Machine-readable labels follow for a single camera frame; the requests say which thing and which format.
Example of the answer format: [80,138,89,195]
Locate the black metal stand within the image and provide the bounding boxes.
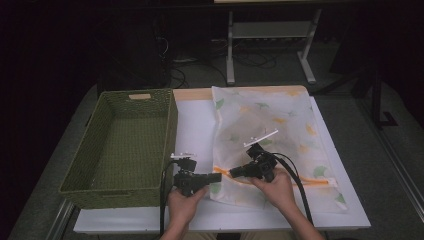
[352,65,400,130]

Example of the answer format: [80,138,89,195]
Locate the white metal stand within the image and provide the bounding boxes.
[225,8,323,85]

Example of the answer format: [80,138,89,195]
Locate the black floor cables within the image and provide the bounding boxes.
[232,49,278,70]

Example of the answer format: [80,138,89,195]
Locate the right hand-held gripper cable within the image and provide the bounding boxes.
[271,152,315,225]

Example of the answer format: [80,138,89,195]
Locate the white board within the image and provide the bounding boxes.
[73,96,372,234]

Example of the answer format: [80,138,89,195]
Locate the person's left hand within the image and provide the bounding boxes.
[166,186,210,228]

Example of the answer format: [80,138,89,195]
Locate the hand-held gripper cable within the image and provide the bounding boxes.
[158,161,178,238]
[271,152,315,225]

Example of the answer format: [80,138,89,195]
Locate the aluminium rail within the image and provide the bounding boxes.
[44,199,75,240]
[358,98,424,212]

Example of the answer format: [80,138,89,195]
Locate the leaf print mesh laundry bag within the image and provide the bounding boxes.
[211,85,349,212]

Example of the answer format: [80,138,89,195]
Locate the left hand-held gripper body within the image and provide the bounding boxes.
[170,152,209,198]

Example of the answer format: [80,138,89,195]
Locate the left hand-held gripper cable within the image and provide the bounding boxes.
[158,161,178,238]

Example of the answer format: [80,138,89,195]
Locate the green woven basket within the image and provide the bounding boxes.
[58,88,179,210]

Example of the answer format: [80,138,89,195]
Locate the white power strip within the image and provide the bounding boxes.
[172,57,198,65]

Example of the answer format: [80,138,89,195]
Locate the person's right hand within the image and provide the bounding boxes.
[247,167,298,215]

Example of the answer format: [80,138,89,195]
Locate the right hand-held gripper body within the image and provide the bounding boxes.
[242,128,280,183]

